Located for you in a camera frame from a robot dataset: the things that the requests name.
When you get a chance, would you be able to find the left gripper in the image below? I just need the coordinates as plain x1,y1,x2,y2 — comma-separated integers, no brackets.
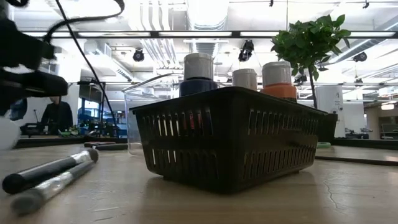
0,17,69,98

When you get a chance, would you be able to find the black paintbrush silver ferrule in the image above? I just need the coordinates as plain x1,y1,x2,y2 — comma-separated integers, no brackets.
1,148,100,195

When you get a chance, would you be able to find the thin black paintbrush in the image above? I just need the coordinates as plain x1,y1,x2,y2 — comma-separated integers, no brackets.
10,161,96,217

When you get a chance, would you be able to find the blue paint bottle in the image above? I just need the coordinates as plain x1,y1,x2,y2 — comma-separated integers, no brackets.
178,52,219,98

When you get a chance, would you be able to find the white-capped paint bottle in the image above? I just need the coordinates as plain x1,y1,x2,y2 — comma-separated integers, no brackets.
231,68,259,91

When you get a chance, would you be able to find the orange paint bottle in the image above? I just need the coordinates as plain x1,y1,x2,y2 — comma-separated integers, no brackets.
259,60,299,103

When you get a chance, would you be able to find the thin brown detail paintbrush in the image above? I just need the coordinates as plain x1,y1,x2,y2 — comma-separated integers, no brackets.
315,154,398,167

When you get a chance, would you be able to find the person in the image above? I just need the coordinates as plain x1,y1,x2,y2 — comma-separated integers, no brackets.
40,95,75,135

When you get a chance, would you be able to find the black ceiling spotlight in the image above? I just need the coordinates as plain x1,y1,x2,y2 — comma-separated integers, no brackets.
238,39,255,63
132,49,146,63
353,51,368,63

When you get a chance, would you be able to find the clear plastic bin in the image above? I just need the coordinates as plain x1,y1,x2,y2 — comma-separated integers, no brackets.
122,73,187,156

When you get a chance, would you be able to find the black slotted plastic basket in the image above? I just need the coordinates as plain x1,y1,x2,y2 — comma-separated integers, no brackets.
129,86,328,194

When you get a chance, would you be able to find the black overhead light bar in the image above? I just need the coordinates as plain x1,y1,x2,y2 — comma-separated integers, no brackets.
21,30,398,39

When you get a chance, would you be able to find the green potted plant black pot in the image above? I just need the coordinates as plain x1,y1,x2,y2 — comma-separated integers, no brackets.
270,14,352,144

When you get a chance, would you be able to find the white cylindrical column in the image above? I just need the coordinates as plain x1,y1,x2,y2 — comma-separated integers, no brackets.
315,85,345,138

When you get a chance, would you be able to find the black workstation frame with monitor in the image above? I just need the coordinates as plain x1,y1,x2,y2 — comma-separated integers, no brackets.
67,80,108,138

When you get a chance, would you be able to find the white rectangular ceiling duct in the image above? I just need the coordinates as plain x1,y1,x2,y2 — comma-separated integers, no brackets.
83,39,134,82

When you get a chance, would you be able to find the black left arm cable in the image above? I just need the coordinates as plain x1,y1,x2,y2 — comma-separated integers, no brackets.
43,0,126,138

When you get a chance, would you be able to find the ribbed round air duct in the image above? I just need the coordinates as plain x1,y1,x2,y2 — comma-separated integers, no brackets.
185,0,230,55

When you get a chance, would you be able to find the black aluminium frame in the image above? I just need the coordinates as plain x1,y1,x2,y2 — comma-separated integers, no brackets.
14,136,398,151

